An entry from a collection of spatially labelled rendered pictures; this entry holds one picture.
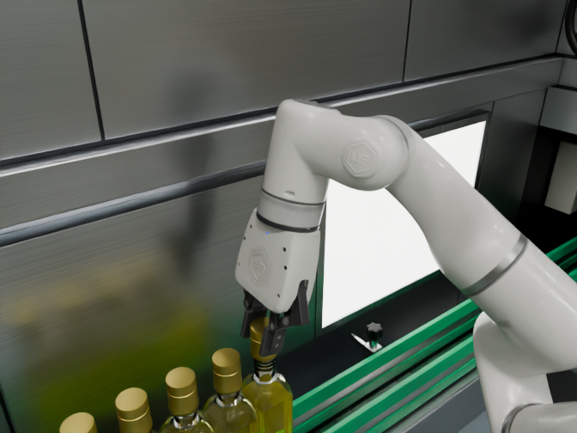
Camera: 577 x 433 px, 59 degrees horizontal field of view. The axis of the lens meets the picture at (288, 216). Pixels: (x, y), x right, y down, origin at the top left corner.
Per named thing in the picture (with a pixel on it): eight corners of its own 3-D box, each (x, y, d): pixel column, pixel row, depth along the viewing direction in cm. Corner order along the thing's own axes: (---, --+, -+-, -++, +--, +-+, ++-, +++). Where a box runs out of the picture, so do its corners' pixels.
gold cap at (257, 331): (267, 338, 68) (266, 312, 66) (283, 353, 66) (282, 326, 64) (245, 350, 66) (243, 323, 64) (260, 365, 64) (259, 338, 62)
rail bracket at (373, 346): (356, 362, 101) (361, 307, 95) (381, 383, 96) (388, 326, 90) (341, 371, 99) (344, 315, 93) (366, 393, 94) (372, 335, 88)
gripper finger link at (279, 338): (268, 307, 61) (257, 354, 63) (283, 320, 59) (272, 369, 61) (288, 302, 63) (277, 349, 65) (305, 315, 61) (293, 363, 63)
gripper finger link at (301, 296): (286, 253, 59) (264, 278, 63) (314, 312, 56) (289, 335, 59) (294, 252, 60) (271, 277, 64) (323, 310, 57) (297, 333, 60)
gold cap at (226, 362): (233, 369, 66) (231, 342, 64) (247, 386, 63) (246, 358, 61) (208, 381, 64) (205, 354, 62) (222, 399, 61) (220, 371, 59)
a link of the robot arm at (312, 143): (421, 124, 56) (409, 130, 47) (394, 215, 59) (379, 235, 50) (294, 93, 60) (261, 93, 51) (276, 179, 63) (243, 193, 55)
